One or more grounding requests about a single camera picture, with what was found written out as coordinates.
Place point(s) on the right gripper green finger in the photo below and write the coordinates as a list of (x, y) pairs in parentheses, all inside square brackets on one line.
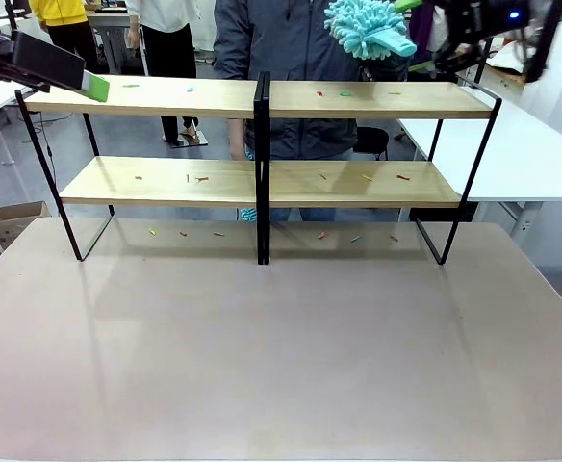
[(423, 67), (410, 4)]

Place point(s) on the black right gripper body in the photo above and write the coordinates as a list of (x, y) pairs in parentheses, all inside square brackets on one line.
[(464, 24)]

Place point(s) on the teal fluffy microfiber duster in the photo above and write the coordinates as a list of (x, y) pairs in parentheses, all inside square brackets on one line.
[(363, 29)]

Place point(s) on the person right hand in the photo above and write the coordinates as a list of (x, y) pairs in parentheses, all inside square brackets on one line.
[(236, 142)]

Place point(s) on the purple cloth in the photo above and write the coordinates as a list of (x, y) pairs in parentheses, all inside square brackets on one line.
[(420, 26)]

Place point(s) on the person in yellow jacket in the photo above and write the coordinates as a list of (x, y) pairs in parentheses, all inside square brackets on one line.
[(62, 12)]

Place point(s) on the black office chair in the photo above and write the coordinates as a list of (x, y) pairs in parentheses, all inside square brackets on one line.
[(372, 139)]

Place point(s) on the person in white shirt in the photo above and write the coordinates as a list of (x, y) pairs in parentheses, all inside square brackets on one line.
[(165, 33)]

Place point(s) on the wood and black metal shelf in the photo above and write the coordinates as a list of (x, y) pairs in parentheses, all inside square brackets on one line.
[(165, 98)]

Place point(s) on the large white side table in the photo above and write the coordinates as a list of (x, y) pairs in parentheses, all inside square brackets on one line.
[(512, 154)]

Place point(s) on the person in dark jacket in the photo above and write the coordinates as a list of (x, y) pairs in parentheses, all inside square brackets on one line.
[(286, 43)]

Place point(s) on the brown cardboard box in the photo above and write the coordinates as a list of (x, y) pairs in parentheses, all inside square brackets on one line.
[(18, 221)]

